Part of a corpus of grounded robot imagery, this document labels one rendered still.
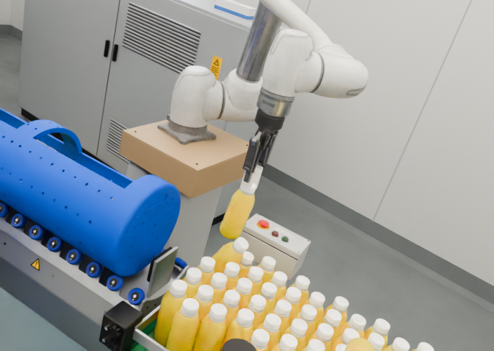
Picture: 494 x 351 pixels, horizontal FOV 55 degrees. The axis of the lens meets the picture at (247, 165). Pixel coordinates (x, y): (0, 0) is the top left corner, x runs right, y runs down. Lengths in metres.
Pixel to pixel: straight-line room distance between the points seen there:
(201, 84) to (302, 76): 0.72
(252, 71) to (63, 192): 0.86
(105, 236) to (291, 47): 0.65
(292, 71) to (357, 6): 2.74
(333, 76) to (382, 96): 2.60
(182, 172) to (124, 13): 1.94
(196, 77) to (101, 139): 2.06
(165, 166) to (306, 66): 0.79
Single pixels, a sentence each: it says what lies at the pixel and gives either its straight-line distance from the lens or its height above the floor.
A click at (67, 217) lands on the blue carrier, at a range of 1.33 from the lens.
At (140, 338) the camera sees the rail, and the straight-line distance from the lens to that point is 1.23.
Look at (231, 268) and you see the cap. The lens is 1.31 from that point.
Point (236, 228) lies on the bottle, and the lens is 1.37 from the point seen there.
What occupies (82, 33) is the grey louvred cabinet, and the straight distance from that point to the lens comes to 3.83.
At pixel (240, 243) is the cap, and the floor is 1.14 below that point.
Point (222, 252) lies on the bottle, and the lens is 1.33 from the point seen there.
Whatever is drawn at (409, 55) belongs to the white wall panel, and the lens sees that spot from 3.74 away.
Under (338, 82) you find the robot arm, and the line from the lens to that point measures 1.23.
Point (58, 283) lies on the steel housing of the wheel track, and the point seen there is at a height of 0.87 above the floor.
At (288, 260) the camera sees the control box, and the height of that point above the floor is 1.06.
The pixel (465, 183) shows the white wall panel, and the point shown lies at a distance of 3.77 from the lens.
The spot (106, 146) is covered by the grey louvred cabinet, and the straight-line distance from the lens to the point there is 3.75.
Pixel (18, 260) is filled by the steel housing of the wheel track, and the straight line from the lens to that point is 1.58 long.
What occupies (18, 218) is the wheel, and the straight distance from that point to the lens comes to 1.56.
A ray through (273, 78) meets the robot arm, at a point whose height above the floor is 1.59.
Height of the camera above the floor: 1.85
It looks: 24 degrees down
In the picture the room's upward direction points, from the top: 17 degrees clockwise
